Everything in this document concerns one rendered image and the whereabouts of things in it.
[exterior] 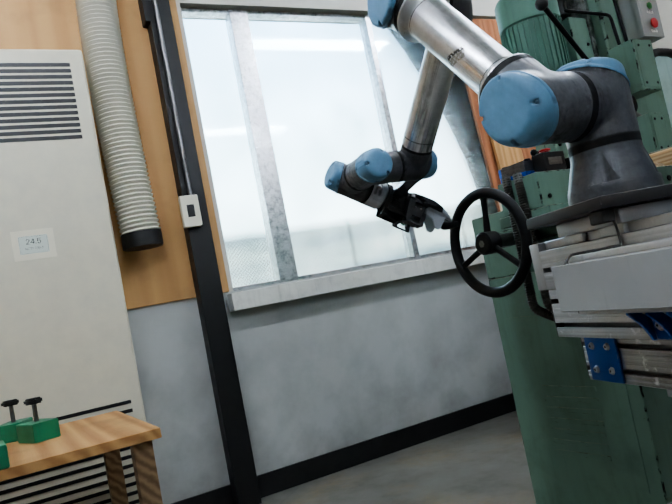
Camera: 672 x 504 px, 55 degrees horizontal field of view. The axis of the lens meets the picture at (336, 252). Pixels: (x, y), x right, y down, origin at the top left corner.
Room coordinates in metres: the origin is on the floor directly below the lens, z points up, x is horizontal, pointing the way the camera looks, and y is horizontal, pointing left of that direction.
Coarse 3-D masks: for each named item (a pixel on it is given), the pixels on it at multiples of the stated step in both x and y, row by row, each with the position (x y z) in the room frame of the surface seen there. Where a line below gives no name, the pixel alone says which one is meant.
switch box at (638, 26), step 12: (624, 0) 1.88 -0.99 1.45; (636, 0) 1.86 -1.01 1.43; (648, 0) 1.88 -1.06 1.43; (624, 12) 1.89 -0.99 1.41; (636, 12) 1.86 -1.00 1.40; (624, 24) 1.90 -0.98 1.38; (636, 24) 1.87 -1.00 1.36; (648, 24) 1.87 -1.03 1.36; (660, 24) 1.90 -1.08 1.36; (636, 36) 1.88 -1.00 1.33; (648, 36) 1.87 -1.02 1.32; (660, 36) 1.89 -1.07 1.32
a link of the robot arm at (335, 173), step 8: (328, 168) 1.59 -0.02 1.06; (336, 168) 1.54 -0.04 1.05; (344, 168) 1.54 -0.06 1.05; (328, 176) 1.57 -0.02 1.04; (336, 176) 1.54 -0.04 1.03; (328, 184) 1.56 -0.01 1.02; (336, 184) 1.55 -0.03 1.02; (344, 184) 1.55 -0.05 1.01; (336, 192) 1.58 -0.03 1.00; (344, 192) 1.57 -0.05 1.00; (352, 192) 1.56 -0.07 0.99; (360, 192) 1.57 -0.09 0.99; (368, 192) 1.58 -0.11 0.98; (360, 200) 1.60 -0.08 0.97
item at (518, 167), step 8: (544, 152) 1.64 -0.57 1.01; (552, 152) 1.66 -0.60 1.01; (560, 152) 1.67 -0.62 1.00; (528, 160) 1.67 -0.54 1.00; (536, 160) 1.66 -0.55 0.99; (544, 160) 1.64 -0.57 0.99; (552, 160) 1.65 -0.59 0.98; (560, 160) 1.67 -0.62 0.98; (504, 168) 1.72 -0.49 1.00; (512, 168) 1.70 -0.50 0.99; (520, 168) 1.67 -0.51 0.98; (528, 168) 1.67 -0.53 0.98; (536, 168) 1.66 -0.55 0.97; (544, 168) 1.64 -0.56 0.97; (552, 168) 1.65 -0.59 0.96; (560, 168) 1.67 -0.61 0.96; (504, 176) 1.72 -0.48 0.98
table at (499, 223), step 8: (664, 168) 1.50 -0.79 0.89; (664, 176) 1.50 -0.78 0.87; (544, 208) 1.62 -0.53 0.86; (552, 208) 1.60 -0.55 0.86; (560, 208) 1.62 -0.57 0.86; (496, 216) 1.89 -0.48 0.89; (472, 224) 1.98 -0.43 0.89; (480, 224) 1.95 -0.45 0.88; (496, 224) 1.90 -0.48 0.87; (504, 224) 1.74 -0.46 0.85; (480, 232) 1.96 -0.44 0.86
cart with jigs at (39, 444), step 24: (0, 432) 1.81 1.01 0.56; (24, 432) 1.73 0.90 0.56; (48, 432) 1.72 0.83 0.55; (72, 432) 1.77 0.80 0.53; (96, 432) 1.68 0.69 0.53; (120, 432) 1.59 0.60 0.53; (144, 432) 1.53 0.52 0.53; (0, 456) 1.38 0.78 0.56; (24, 456) 1.51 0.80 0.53; (48, 456) 1.44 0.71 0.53; (72, 456) 1.45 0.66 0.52; (120, 456) 2.05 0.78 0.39; (144, 456) 1.54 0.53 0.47; (0, 480) 1.38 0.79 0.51; (120, 480) 2.04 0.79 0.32; (144, 480) 1.54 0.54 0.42
